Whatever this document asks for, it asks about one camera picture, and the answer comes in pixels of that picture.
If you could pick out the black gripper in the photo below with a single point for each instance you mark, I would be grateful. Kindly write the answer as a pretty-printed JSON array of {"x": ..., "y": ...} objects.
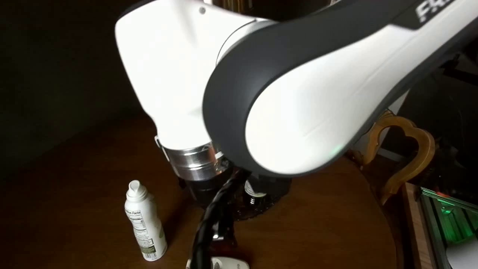
[{"x": 206, "y": 200}]

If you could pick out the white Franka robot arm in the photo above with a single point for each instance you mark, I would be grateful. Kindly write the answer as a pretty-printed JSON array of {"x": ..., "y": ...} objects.
[{"x": 308, "y": 85}]

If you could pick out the white spray bottle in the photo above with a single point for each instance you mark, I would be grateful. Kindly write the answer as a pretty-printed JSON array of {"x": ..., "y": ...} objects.
[{"x": 143, "y": 225}]

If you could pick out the carved wooden chair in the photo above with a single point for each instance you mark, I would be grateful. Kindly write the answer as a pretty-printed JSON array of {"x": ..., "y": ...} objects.
[{"x": 405, "y": 150}]

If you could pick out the wooden crate edge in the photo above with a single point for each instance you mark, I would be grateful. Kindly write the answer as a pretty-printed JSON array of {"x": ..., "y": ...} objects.
[{"x": 412, "y": 230}]

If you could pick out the green box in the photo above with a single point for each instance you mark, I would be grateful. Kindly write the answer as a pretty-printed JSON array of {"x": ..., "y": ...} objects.
[{"x": 450, "y": 219}]

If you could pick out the pale grey object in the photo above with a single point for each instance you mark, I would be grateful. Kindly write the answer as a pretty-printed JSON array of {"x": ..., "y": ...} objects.
[{"x": 463, "y": 256}]

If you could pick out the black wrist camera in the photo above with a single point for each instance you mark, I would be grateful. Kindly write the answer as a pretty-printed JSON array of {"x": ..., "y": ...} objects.
[{"x": 266, "y": 192}]

